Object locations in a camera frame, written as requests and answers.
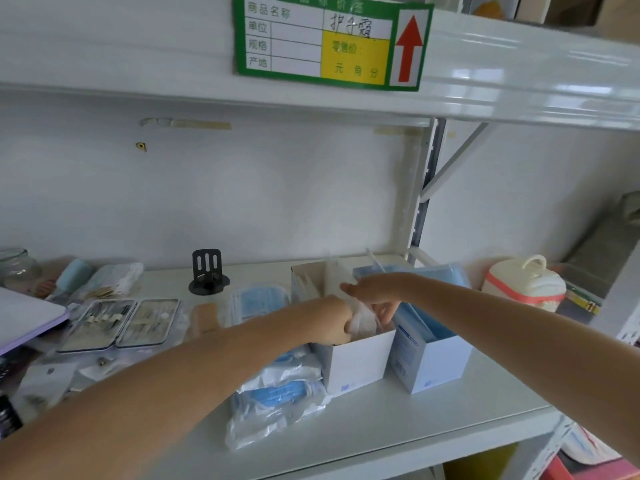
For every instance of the person's right hand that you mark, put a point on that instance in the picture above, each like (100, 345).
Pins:
(385, 288)

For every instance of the person's left hand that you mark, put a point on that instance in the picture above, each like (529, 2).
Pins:
(327, 319)

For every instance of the white shelf bracket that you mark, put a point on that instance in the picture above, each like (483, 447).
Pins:
(452, 162)

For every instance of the beige bandage packet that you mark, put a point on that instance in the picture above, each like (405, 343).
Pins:
(206, 318)

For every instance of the red basket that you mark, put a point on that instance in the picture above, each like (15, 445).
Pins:
(600, 469)

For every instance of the person's left forearm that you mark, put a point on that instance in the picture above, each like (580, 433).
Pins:
(150, 394)

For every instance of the brown cardboard box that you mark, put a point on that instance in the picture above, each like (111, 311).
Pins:
(595, 12)

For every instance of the glass jar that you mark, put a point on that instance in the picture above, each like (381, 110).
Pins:
(17, 269)

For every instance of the light blue packet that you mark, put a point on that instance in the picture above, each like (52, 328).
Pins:
(72, 277)

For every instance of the clear bag of blue masks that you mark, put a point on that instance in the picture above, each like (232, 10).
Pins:
(280, 394)

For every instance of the person's right fingers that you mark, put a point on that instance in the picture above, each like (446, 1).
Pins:
(386, 310)

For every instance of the white metal shelf board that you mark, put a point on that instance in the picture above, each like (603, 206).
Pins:
(125, 49)

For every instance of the person's right forearm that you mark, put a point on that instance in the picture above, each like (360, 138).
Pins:
(525, 339)

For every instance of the open white cardboard box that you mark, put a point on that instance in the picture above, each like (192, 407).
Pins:
(357, 362)

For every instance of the clear plastic packet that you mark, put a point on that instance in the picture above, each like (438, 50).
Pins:
(362, 320)

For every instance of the blue and white mask box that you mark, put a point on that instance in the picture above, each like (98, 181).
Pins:
(430, 359)

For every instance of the white lace cloth packet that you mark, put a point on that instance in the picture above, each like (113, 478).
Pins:
(112, 279)

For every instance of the green price label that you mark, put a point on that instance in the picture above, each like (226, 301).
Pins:
(325, 42)

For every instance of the black metal bookend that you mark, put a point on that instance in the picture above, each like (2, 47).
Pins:
(207, 272)

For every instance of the open manicure tool case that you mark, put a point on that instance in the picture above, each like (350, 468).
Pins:
(117, 324)

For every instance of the person's left fingers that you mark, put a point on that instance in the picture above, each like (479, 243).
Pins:
(345, 324)

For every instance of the small blue mask packet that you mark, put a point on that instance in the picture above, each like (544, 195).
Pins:
(257, 302)

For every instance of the white and purple tray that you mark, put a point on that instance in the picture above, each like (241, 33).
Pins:
(25, 314)

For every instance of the black object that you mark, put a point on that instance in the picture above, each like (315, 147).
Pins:
(9, 417)

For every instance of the grey bag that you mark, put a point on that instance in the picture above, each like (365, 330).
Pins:
(605, 249)

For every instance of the yellow box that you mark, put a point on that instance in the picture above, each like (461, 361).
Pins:
(480, 464)

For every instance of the strip of beige tape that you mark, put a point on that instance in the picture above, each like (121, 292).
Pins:
(190, 123)

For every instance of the white and orange box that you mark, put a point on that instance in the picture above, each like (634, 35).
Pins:
(492, 5)

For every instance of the white shelf upright post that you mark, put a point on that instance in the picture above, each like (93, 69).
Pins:
(425, 194)

